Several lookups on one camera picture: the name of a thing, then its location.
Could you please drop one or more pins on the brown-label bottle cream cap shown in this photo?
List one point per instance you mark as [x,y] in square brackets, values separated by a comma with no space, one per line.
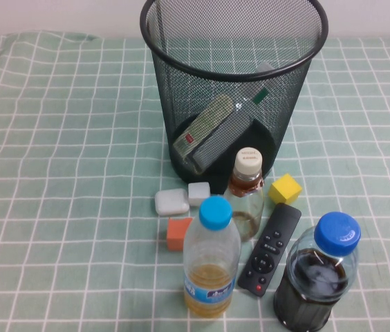
[248,162]

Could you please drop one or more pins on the green checked tablecloth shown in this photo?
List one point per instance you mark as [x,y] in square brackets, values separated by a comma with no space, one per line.
[43,173]

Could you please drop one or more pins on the orange cube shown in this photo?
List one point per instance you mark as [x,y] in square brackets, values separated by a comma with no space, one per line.
[176,235]

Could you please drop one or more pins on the white cube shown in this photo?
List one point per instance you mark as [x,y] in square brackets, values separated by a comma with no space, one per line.
[198,193]

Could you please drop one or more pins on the dark-liquid bottle blue cap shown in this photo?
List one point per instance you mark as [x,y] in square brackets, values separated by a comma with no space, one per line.
[336,231]

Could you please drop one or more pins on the black mesh wastebasket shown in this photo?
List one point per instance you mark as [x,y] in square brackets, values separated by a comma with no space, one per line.
[233,86]

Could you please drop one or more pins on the yellow cube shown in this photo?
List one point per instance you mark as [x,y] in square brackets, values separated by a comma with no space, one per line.
[285,190]

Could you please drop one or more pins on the clear bottle white cap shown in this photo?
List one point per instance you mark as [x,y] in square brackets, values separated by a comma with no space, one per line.
[215,138]

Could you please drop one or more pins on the black remote control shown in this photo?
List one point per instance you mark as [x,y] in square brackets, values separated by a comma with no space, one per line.
[267,252]

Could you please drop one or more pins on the yellow-liquid bottle light-blue cap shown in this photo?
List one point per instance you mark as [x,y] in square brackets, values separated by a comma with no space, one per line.
[212,276]

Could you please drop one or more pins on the white earbud case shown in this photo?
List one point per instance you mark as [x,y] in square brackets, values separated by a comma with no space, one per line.
[171,202]

